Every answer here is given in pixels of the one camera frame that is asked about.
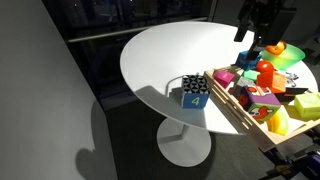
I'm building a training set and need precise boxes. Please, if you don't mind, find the green plastic bowl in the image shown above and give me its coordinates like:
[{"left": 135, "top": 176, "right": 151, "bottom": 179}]
[{"left": 259, "top": 42, "right": 307, "bottom": 71}]

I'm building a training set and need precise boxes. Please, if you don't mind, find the metal window rail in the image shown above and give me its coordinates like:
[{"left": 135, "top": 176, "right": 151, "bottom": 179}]
[{"left": 66, "top": 16, "right": 209, "bottom": 44}]

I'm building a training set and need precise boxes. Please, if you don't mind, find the lime green toy block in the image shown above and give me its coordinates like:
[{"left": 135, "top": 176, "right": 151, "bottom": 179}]
[{"left": 293, "top": 92, "right": 320, "bottom": 120}]

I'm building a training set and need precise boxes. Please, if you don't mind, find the black white patterned plush cube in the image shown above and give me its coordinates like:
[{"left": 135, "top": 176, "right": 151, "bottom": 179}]
[{"left": 180, "top": 74, "right": 212, "bottom": 110}]

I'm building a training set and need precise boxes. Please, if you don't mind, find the grey toy block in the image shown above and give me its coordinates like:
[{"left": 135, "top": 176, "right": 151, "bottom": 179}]
[{"left": 233, "top": 75, "right": 257, "bottom": 98}]

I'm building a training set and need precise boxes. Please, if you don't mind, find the teal toy block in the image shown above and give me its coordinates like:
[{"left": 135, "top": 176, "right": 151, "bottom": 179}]
[{"left": 242, "top": 68, "right": 261, "bottom": 82}]

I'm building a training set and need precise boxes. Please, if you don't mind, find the purple colourful plush cube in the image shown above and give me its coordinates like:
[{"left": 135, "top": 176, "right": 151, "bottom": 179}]
[{"left": 237, "top": 84, "right": 282, "bottom": 123}]

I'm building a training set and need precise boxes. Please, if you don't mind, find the magenta toy cube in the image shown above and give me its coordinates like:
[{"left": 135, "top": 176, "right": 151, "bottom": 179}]
[{"left": 213, "top": 69, "right": 236, "bottom": 89}]

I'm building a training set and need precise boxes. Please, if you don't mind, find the wooden toy box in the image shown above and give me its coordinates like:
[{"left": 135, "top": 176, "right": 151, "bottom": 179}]
[{"left": 203, "top": 64, "right": 320, "bottom": 153}]

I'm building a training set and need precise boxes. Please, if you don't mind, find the zebra print plush cube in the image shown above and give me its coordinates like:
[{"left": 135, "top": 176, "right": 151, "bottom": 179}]
[{"left": 274, "top": 71, "right": 309, "bottom": 103}]

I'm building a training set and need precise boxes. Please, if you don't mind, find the orange toy block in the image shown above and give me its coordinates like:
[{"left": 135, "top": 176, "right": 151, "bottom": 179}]
[{"left": 255, "top": 70, "right": 288, "bottom": 94}]

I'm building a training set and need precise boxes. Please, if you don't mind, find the white table pedestal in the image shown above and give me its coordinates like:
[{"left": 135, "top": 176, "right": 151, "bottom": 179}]
[{"left": 156, "top": 116, "right": 213, "bottom": 168}]

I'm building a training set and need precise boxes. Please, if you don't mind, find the red toy tomato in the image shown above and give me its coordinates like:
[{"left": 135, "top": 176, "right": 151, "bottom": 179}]
[{"left": 255, "top": 60, "right": 276, "bottom": 75}]

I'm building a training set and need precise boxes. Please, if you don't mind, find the yellow toy block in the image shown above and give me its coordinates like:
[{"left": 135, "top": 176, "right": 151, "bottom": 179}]
[{"left": 265, "top": 105, "right": 290, "bottom": 137}]

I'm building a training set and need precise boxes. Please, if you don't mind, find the orange toy fruit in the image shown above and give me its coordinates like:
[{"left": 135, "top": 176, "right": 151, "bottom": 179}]
[{"left": 264, "top": 41, "right": 287, "bottom": 56}]

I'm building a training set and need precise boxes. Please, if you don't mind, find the blue toy cube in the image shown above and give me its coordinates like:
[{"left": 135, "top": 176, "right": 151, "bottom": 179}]
[{"left": 234, "top": 49, "right": 263, "bottom": 72}]

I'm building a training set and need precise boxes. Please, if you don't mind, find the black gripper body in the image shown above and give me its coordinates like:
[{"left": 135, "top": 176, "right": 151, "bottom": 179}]
[{"left": 237, "top": 0, "right": 298, "bottom": 48}]

